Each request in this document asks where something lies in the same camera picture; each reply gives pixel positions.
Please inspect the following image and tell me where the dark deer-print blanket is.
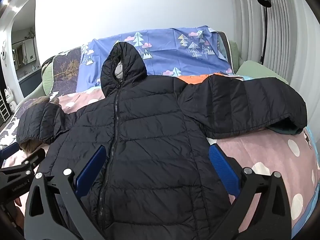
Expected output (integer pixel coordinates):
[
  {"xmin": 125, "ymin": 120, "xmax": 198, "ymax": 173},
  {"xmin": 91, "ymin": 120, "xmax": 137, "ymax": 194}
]
[{"xmin": 1, "ymin": 47, "xmax": 81, "ymax": 147}]

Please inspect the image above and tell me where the pink polka-dot bed cover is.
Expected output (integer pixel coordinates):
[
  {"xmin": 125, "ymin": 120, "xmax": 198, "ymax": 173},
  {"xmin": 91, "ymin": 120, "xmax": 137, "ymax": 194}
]
[{"xmin": 1, "ymin": 87, "xmax": 319, "ymax": 237}]

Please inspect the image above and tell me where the black floor lamp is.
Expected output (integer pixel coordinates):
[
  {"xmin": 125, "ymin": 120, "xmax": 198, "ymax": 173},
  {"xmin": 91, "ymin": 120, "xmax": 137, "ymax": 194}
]
[{"xmin": 257, "ymin": 0, "xmax": 272, "ymax": 64}]

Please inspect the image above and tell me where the white lucky cat figurine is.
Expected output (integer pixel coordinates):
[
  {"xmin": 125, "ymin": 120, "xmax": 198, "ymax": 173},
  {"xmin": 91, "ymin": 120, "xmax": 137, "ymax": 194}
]
[{"xmin": 4, "ymin": 87, "xmax": 17, "ymax": 113}]

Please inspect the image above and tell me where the grey curtain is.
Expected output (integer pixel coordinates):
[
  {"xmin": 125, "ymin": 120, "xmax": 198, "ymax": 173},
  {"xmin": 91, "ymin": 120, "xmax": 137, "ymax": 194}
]
[{"xmin": 233, "ymin": 0, "xmax": 319, "ymax": 113}]

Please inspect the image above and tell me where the green sofa cushion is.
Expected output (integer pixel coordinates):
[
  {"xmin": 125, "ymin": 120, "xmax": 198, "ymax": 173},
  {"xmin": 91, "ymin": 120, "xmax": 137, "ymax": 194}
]
[{"xmin": 228, "ymin": 40, "xmax": 288, "ymax": 84}]

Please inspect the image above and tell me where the black puffer hooded jacket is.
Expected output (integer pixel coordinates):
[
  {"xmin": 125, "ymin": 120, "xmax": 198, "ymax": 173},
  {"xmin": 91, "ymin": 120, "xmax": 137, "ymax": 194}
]
[{"xmin": 16, "ymin": 42, "xmax": 308, "ymax": 239}]

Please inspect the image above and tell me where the blue tree-print sheet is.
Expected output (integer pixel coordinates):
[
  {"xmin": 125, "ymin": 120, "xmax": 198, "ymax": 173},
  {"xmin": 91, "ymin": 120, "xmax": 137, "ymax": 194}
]
[{"xmin": 76, "ymin": 25, "xmax": 233, "ymax": 92}]

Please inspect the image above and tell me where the brown fleece garment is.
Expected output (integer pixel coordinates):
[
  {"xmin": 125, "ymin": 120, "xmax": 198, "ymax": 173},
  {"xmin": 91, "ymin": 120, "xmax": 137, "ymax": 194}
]
[{"xmin": 19, "ymin": 95, "xmax": 61, "ymax": 153}]

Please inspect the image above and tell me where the orange puffer jacket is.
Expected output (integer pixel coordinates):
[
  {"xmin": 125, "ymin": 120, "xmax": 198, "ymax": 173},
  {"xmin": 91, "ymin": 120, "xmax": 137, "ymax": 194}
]
[{"xmin": 178, "ymin": 73, "xmax": 226, "ymax": 85}]

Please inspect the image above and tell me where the person's left hand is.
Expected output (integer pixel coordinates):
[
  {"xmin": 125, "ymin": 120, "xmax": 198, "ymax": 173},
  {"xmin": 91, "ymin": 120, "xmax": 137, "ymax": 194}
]
[{"xmin": 14, "ymin": 198, "xmax": 24, "ymax": 229}]

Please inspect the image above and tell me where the dark green fleece garment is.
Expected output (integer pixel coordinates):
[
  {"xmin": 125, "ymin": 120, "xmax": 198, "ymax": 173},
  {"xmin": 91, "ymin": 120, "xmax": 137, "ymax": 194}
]
[{"xmin": 268, "ymin": 126, "xmax": 303, "ymax": 135}]

